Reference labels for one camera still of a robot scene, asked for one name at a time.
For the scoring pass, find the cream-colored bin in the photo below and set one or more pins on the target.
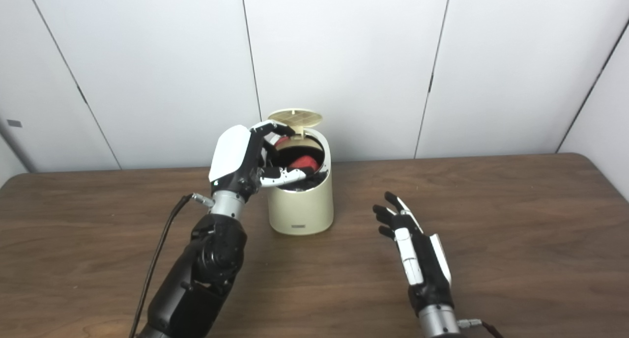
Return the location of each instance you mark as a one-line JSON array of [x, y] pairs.
[[300, 210]]

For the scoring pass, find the red apple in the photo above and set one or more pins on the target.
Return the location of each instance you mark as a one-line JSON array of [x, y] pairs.
[[304, 161]]

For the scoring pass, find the small gray wall label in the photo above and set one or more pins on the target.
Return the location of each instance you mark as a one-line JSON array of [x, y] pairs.
[[14, 123]]

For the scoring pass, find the round cream bin lid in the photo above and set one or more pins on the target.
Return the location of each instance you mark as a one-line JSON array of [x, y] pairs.
[[295, 117]]

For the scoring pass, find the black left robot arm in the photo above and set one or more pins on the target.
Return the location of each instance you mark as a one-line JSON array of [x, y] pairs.
[[201, 279]]

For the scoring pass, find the black bin liner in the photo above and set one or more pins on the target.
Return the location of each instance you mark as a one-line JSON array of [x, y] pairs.
[[314, 181]]

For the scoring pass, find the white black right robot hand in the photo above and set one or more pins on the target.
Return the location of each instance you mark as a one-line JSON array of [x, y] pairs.
[[425, 269]]

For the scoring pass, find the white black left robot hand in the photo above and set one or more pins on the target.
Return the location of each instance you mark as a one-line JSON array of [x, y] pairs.
[[231, 154]]

